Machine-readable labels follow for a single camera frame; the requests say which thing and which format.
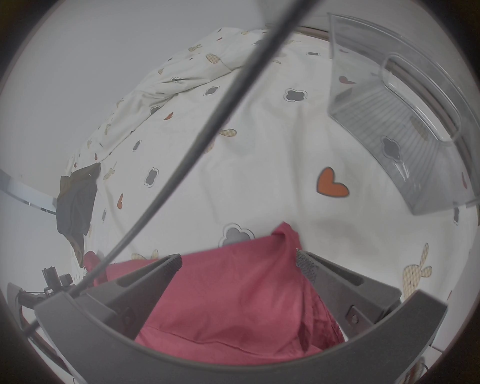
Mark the grey garment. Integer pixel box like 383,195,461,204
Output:
56,176,98,237

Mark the brown garment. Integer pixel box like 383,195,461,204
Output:
60,163,102,269

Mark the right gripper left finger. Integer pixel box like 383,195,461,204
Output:
76,253,182,343

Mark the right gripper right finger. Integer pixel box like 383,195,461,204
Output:
296,250,403,343

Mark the clear plastic box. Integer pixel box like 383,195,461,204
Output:
327,13,480,216

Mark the white printed quilt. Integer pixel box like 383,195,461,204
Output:
67,28,293,166

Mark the red shirt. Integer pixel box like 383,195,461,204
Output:
83,221,346,366

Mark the bed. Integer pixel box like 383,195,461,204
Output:
56,22,480,376

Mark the black cable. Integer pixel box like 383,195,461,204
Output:
22,0,319,334

